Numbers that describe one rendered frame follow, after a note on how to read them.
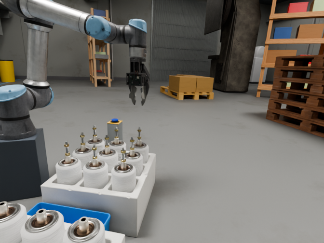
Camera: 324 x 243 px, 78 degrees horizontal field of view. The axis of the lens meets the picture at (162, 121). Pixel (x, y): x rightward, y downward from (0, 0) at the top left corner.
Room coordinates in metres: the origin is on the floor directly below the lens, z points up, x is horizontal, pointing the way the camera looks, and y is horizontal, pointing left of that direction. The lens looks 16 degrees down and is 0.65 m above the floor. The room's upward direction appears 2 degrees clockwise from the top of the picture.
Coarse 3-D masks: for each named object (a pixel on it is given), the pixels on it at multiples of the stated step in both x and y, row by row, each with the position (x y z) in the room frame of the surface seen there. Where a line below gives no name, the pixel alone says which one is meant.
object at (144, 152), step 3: (147, 147) 0.93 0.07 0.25; (135, 150) 0.89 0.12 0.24; (138, 150) 0.89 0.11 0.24; (141, 150) 0.89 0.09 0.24; (144, 150) 0.90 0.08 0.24; (147, 150) 0.92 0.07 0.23; (141, 153) 0.90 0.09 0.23; (144, 153) 0.90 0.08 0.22; (147, 153) 0.92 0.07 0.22; (144, 156) 0.90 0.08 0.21; (147, 156) 0.92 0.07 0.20; (144, 159) 0.90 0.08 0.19; (147, 159) 0.92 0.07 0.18; (144, 162) 0.90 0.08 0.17
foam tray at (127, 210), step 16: (144, 176) 0.76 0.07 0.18; (48, 192) 0.67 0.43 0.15; (64, 192) 0.66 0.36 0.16; (80, 192) 0.65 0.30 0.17; (96, 192) 0.64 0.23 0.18; (112, 192) 0.64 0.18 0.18; (144, 192) 0.73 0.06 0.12; (96, 208) 0.64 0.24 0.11; (112, 208) 0.63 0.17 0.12; (128, 208) 0.62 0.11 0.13; (144, 208) 0.74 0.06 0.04; (112, 224) 0.63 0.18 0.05; (128, 224) 0.62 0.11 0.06
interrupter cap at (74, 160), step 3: (63, 159) 0.75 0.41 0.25; (72, 159) 0.76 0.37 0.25; (75, 159) 0.76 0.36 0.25; (60, 162) 0.72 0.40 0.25; (63, 162) 0.73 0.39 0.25; (72, 162) 0.73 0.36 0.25; (75, 162) 0.73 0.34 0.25; (60, 165) 0.70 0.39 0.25; (63, 165) 0.70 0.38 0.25; (66, 165) 0.70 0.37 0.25; (69, 165) 0.70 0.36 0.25
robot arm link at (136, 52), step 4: (132, 48) 0.89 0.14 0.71; (136, 48) 0.88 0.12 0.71; (140, 48) 0.89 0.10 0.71; (144, 48) 0.90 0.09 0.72; (132, 52) 0.89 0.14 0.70; (136, 52) 0.88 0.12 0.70; (140, 52) 0.89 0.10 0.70; (144, 52) 0.90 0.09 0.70; (132, 56) 0.89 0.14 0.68; (136, 56) 0.88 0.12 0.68; (140, 56) 0.89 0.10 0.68; (144, 56) 0.90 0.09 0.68
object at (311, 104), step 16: (288, 64) 2.60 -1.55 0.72; (304, 64) 2.67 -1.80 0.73; (320, 64) 2.13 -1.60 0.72; (288, 80) 2.44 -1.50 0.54; (304, 80) 2.27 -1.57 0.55; (320, 80) 2.11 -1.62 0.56; (272, 96) 2.62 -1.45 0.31; (288, 96) 2.76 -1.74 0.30; (304, 96) 2.87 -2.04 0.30; (320, 96) 2.08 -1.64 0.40; (272, 112) 2.56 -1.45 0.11; (288, 112) 2.37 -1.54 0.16; (304, 112) 2.17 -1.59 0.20; (320, 112) 2.55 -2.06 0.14; (304, 128) 2.13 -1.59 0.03; (320, 128) 2.27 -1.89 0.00
